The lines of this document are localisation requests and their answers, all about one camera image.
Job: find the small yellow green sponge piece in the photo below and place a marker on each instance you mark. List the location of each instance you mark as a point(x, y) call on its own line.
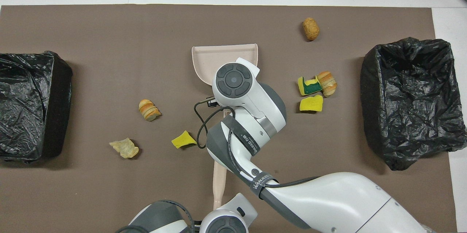
point(182, 140)

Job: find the beige plastic dustpan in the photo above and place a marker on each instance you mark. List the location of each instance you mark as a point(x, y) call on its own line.
point(211, 61)

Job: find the beige hand brush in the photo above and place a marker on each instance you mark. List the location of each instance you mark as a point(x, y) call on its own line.
point(219, 185)

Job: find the bread piece with pale side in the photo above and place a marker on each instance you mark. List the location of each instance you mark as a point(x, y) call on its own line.
point(126, 148)

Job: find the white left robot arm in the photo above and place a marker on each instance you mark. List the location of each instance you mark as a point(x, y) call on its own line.
point(157, 218)

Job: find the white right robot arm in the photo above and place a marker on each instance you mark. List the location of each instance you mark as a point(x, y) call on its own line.
point(346, 200)

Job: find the brown table mat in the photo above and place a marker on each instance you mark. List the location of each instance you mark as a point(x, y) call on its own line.
point(109, 61)

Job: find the bin with black bag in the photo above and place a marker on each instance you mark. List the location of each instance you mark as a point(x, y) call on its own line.
point(25, 105)
point(412, 98)

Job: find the brown bread roll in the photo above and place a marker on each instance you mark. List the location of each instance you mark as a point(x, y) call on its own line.
point(311, 28)

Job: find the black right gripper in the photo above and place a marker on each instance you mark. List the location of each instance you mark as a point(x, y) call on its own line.
point(212, 102)

